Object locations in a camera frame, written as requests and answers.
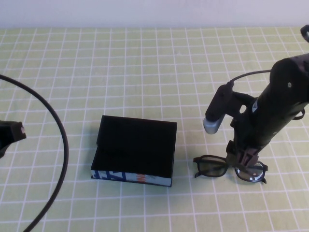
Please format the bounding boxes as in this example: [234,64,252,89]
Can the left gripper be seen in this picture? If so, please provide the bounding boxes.
[0,120,27,159]

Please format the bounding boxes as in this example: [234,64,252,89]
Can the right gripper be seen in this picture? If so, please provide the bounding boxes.
[226,95,307,167]

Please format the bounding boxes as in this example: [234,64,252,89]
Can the black framed glasses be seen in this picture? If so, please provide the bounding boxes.
[193,154,268,184]

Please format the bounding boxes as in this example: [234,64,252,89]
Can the black glasses case printed side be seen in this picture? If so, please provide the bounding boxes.
[90,115,178,188]

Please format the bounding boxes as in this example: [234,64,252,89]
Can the green white checked tablecloth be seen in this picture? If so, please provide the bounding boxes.
[0,27,309,232]

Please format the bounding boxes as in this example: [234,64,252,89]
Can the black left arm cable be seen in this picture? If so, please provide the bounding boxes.
[0,73,70,232]

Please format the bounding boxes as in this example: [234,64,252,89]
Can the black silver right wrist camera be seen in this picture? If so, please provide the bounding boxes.
[204,83,255,135]

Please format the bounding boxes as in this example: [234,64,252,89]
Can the thin black wire loop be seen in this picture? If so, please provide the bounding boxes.
[291,107,305,121]

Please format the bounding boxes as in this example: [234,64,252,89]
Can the thin black camera cable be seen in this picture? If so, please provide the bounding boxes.
[226,69,273,87]

